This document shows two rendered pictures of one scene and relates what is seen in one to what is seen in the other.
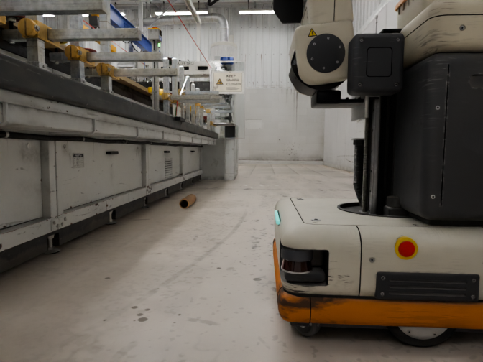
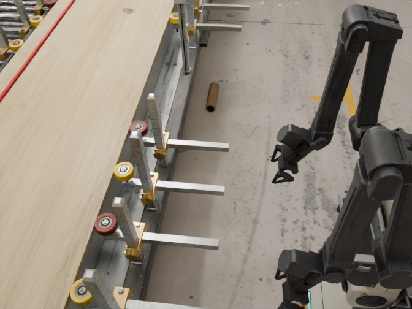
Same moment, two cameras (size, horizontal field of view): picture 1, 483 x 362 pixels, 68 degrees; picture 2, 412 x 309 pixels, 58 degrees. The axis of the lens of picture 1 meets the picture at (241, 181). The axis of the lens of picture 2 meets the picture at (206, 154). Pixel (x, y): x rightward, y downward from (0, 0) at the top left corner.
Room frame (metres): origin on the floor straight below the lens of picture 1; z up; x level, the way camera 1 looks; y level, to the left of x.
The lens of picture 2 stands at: (0.51, 0.30, 2.07)
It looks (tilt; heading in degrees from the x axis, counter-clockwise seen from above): 49 degrees down; 5
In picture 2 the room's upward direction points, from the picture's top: 2 degrees counter-clockwise
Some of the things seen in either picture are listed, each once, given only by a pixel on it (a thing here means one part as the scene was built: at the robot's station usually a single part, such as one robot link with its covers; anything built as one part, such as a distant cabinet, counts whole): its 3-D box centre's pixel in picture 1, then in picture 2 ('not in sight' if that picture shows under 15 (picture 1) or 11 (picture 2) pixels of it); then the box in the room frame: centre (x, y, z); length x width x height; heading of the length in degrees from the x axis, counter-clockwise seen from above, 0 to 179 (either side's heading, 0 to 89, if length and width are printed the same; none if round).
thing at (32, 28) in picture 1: (39, 34); (135, 241); (1.16, 0.63, 0.82); 0.14 x 0.06 x 0.05; 177
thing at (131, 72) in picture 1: (130, 72); (182, 144); (1.67, 0.51, 0.80); 0.43 x 0.03 x 0.04; 87
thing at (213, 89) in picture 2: (187, 200); (212, 97); (2.93, 0.44, 0.04); 0.30 x 0.08 x 0.08; 177
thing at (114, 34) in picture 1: (72, 36); (161, 239); (1.17, 0.54, 0.81); 0.43 x 0.03 x 0.04; 87
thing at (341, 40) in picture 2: not in sight; (335, 86); (1.35, 0.00, 1.41); 0.11 x 0.06 x 0.43; 176
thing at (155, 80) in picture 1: (155, 76); (184, 39); (2.37, 0.56, 0.93); 0.05 x 0.05 x 0.45; 87
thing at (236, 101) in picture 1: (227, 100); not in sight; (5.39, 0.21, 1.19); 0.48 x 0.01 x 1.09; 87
